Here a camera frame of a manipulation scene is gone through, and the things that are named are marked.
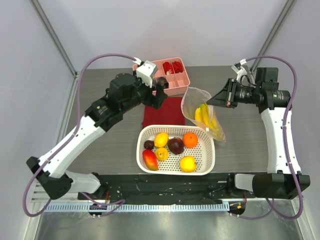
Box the yellow lemon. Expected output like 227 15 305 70
154 132 169 148

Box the aluminium frame post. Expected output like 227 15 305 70
258 0 297 56
29 0 77 77

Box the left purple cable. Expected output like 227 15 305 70
22 53 141 217

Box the left aluminium frame post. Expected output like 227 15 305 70
29 0 77 77

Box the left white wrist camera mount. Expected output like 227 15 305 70
133 57 158 88

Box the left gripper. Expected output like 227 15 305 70
121 70 168 114

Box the red yellow mango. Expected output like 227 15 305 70
142 149 159 171

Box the dark brown rolled item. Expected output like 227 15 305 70
157 76 169 89

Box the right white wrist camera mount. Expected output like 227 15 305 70
231 59 255 85

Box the small yellow bumpy fruit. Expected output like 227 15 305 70
155 147 169 161

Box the red item in organizer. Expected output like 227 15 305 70
171 61 184 74
162 61 174 75

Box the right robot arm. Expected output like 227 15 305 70
207 64 311 200

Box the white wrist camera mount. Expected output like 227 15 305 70
231 59 255 85
133 57 158 88

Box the yellow banana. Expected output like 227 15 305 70
194 103 226 142

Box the orange fruit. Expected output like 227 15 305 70
182 132 198 148

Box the dark red apple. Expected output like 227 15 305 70
167 137 184 155

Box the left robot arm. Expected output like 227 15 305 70
26 73 168 200

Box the right aluminium frame post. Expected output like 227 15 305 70
258 0 297 56

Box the small dark plum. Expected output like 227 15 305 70
143 140 155 150

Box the white slotted cable duct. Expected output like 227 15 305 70
45 201 230 213

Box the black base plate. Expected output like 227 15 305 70
90 173 254 205

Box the folded red cloth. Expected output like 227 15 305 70
142 97 186 129

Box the white perforated plastic basket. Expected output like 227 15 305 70
136 124 216 176

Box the clear zip top bag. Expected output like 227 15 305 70
181 87 226 146

